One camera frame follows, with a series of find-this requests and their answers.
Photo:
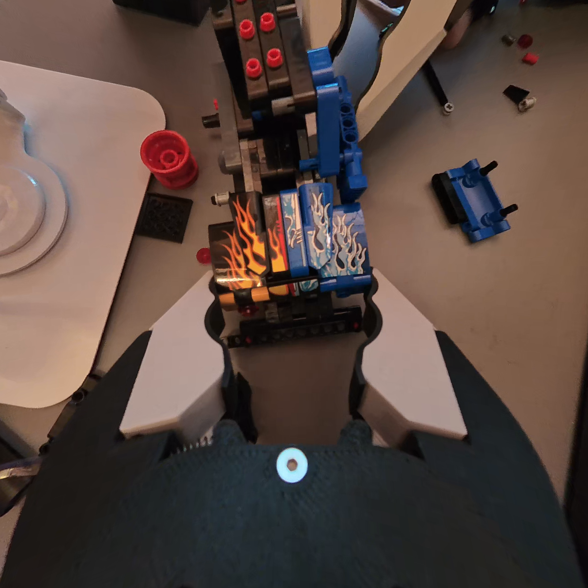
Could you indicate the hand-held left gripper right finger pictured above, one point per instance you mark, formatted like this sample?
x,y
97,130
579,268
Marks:
x,y
404,376

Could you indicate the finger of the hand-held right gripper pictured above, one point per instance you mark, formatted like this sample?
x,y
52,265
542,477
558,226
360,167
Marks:
x,y
413,46
321,23

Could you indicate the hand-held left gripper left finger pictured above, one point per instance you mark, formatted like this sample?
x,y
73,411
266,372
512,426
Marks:
x,y
174,376

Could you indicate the toy truck model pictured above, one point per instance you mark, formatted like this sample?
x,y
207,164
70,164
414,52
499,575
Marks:
x,y
294,239

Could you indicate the grey desk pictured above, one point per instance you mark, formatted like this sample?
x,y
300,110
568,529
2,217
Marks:
x,y
459,298

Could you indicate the person's right hand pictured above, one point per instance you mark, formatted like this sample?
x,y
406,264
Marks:
x,y
454,34

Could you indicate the black pin grey head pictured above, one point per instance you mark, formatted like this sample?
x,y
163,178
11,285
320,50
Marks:
x,y
436,85

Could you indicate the small red round piece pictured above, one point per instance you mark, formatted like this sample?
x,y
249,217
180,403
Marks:
x,y
525,41

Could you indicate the small red bush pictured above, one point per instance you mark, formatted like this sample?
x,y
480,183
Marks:
x,y
530,58

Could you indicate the black wedge grey connector piece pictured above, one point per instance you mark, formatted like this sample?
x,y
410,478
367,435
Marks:
x,y
517,94

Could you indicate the black beam piece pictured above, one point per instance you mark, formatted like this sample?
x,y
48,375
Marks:
x,y
69,409

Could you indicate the black square plate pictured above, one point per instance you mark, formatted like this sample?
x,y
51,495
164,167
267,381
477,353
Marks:
x,y
163,218

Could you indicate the black toy set box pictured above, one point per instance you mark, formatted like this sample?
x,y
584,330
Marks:
x,y
160,9

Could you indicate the blue panel piece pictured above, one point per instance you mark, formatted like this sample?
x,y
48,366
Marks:
x,y
477,202

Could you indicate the red wheel hub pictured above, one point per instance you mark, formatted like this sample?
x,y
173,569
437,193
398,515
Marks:
x,y
167,158

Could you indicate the white book stand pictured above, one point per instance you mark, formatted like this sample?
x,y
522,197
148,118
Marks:
x,y
92,183

